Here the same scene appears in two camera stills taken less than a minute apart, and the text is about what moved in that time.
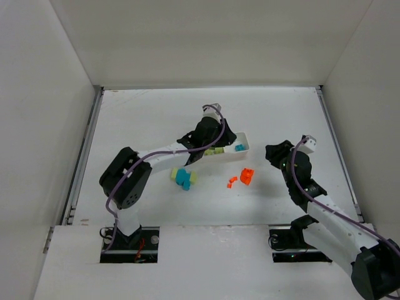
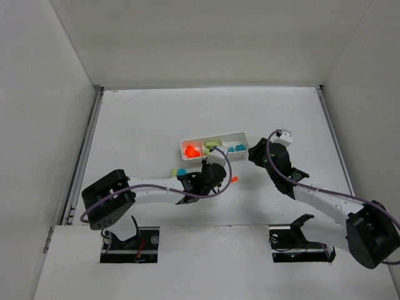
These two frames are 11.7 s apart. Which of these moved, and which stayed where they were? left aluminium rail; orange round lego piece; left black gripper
Moved: left black gripper; orange round lego piece
Stayed: left aluminium rail
